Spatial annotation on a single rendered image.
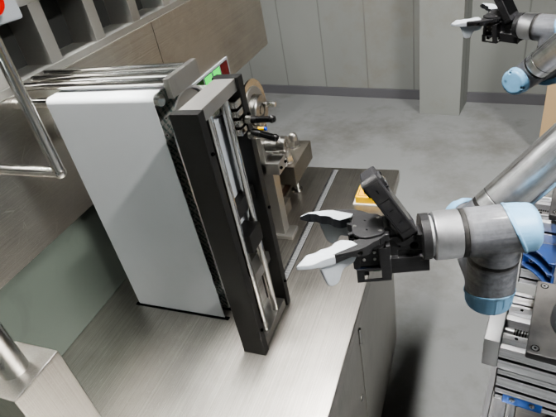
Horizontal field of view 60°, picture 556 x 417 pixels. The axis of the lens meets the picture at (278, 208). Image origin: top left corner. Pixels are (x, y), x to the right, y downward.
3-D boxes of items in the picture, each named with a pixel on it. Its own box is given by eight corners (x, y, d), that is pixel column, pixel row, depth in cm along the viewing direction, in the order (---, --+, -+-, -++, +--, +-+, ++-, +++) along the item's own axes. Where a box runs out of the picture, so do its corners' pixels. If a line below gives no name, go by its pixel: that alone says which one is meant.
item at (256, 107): (252, 108, 110) (262, 87, 114) (245, 108, 111) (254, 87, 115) (261, 132, 115) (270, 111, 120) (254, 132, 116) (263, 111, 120)
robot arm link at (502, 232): (542, 266, 70) (551, 220, 65) (464, 273, 71) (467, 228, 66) (523, 233, 76) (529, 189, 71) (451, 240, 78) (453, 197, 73)
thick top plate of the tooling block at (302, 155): (296, 185, 137) (294, 167, 134) (179, 179, 152) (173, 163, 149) (312, 157, 149) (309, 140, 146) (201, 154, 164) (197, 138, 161)
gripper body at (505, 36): (479, 41, 154) (514, 46, 145) (478, 15, 149) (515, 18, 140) (494, 31, 156) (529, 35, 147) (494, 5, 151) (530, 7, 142)
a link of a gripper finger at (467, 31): (451, 42, 155) (481, 37, 151) (450, 24, 152) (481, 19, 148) (452, 38, 157) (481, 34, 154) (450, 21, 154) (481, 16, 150)
